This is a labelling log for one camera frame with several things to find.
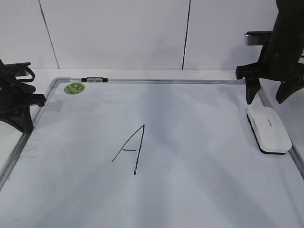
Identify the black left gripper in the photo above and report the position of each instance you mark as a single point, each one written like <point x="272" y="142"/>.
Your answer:
<point x="15" y="101"/>

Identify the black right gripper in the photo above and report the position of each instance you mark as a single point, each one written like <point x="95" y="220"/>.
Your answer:
<point x="277" y="61"/>

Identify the white whiteboard eraser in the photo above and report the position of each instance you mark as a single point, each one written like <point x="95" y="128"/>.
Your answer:
<point x="270" y="133"/>

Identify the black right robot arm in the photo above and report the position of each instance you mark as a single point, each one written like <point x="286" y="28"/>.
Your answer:
<point x="289" y="23"/>

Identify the black marker clip holder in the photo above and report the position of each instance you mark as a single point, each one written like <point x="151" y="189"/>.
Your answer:
<point x="94" y="80"/>

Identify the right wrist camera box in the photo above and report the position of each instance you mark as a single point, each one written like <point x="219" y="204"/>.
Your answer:
<point x="257" y="38"/>

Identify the whiteboard with grey frame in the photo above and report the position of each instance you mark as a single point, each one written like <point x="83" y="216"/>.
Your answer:
<point x="149" y="155"/>

